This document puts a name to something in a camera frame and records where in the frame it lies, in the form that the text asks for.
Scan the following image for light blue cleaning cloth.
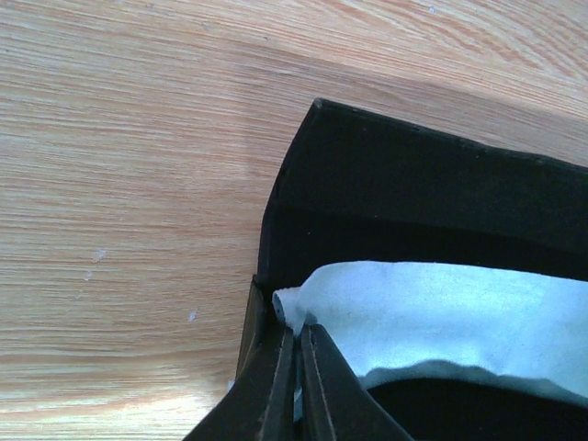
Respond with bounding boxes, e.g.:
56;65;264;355
272;261;587;406

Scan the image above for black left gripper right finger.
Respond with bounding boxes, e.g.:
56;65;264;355
300;324;412;441

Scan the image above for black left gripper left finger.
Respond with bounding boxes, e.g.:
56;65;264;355
186;327;296;441

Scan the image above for black sunglasses case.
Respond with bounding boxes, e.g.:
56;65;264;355
236;99;587;440

